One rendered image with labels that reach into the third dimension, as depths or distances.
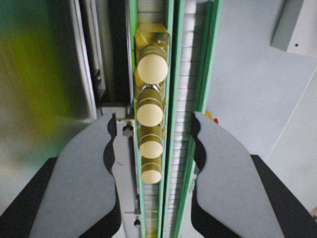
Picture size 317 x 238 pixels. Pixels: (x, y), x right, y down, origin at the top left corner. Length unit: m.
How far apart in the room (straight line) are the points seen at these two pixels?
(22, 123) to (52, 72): 0.08
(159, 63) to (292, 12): 0.55
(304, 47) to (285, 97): 0.24
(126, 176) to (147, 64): 0.60
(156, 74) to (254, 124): 0.69
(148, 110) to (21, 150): 0.14
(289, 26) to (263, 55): 0.12
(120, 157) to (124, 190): 0.19
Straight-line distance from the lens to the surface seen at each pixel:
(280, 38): 0.70
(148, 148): 0.26
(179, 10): 0.39
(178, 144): 0.63
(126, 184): 0.79
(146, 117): 0.23
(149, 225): 1.07
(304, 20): 0.68
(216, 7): 0.41
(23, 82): 0.22
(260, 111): 0.83
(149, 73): 0.20
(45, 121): 0.25
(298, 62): 0.82
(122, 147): 0.64
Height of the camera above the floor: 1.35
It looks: 57 degrees down
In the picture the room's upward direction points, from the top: 176 degrees clockwise
